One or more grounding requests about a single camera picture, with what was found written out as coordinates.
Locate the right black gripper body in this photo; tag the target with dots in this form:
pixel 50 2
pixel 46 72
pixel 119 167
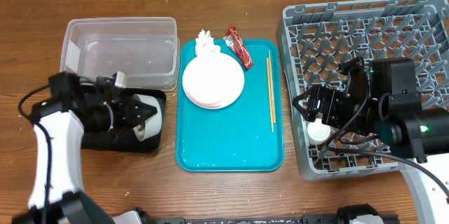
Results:
pixel 342 111

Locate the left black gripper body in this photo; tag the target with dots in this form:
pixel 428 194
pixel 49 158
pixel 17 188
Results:
pixel 113 116

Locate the white cup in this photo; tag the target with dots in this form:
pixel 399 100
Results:
pixel 317 132

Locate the grey bowl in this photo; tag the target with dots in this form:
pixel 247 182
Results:
pixel 153 125

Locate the white tissue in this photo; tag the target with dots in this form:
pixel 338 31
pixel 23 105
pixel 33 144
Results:
pixel 205 44

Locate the red snack wrapper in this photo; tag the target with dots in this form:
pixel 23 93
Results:
pixel 236 44

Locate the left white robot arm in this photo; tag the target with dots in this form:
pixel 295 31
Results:
pixel 58 195

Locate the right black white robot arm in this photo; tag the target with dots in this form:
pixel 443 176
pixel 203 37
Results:
pixel 417 138

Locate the grey dishwasher rack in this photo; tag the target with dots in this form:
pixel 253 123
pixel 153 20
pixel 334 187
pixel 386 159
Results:
pixel 315 38

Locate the black plastic tray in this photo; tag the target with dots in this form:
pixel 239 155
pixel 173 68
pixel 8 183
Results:
pixel 119 141

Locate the clear plastic bin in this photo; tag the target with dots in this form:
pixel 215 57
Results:
pixel 146 49

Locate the wooden chopstick left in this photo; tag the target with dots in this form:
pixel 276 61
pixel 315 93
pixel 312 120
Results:
pixel 269 83

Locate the wooden chopstick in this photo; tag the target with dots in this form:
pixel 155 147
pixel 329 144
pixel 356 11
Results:
pixel 269 83
pixel 272 87

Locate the wooden chopstick right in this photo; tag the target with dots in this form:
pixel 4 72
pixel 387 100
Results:
pixel 272 87

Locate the teal plastic serving tray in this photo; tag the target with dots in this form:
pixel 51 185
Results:
pixel 237 137

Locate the pink plate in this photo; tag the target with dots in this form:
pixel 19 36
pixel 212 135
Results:
pixel 213 81

